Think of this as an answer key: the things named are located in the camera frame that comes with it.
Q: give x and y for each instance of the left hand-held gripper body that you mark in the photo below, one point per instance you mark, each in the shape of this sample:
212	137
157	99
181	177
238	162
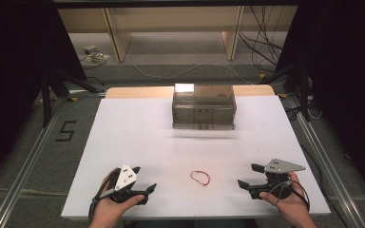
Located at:
124	179

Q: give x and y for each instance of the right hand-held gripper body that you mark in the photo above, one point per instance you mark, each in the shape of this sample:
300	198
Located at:
277	177

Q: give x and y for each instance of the person's right hand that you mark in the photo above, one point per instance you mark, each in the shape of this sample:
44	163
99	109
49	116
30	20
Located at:
293	205

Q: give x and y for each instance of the person's left hand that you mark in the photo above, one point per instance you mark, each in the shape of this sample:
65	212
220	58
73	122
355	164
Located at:
111	209

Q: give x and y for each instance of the red rubber band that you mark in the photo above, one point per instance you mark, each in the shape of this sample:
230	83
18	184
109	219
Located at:
202	182

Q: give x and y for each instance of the smoky clear plastic drawer box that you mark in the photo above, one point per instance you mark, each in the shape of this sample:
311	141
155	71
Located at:
202	107

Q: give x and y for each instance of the black metal stand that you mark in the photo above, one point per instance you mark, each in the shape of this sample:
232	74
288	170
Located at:
47	95
303	95

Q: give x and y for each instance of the dark curtain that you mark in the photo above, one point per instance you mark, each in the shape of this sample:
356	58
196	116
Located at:
348	79
15	79

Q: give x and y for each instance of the white power adapter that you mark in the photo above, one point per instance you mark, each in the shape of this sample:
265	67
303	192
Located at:
89	49

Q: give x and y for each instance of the light wooden shelf unit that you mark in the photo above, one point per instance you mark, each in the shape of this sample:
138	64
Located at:
171	19

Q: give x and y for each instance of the aluminium floor rail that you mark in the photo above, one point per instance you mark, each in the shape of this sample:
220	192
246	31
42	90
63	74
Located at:
25	164
329	164

